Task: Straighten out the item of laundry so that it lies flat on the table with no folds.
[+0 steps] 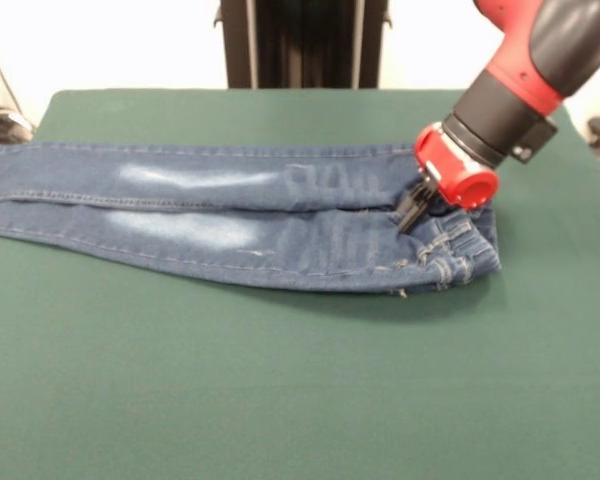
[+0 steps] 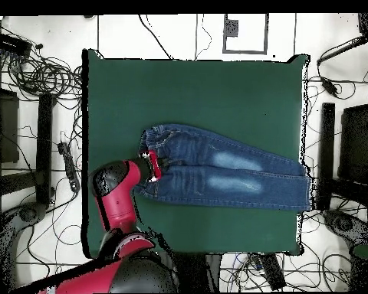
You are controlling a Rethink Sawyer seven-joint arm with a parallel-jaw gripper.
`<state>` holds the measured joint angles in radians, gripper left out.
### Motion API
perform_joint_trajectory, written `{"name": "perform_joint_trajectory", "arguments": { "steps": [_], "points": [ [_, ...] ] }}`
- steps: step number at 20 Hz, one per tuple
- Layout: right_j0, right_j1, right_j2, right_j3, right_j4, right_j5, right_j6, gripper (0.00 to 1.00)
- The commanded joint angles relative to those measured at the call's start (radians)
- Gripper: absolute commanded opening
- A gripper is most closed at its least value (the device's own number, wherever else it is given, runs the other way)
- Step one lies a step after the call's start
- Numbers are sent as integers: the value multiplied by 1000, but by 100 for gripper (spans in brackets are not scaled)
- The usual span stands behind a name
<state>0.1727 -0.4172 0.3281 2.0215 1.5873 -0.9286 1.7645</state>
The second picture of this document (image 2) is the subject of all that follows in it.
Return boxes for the black grey stand base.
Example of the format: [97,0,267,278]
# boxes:
[323,209,368,246]
[0,201,48,293]

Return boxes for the black power adapter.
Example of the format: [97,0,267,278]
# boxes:
[320,76,340,96]

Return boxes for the dark green table cloth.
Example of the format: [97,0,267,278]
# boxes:
[80,48,309,260]

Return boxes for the black power strip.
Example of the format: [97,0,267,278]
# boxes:
[57,141,81,193]

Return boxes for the black power box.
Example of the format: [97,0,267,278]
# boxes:
[0,31,34,58]

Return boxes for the grey square frame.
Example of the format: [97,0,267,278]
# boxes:
[222,12,269,56]

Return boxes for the black stand frame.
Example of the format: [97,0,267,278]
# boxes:
[317,102,368,211]
[0,92,56,205]

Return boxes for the black rod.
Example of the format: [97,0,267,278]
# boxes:
[316,34,368,67]

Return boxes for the blue denim jeans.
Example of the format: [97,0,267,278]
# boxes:
[133,122,314,213]

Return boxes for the black flat box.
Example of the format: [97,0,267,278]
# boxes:
[337,103,368,186]

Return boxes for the tangled black cable bundle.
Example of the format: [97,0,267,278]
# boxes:
[5,51,84,102]

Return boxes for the black rectangular device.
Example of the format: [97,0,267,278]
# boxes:
[258,253,287,291]

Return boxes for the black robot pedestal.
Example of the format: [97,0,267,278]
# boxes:
[171,252,223,293]

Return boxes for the small grey square plate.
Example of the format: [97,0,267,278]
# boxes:
[223,18,240,38]

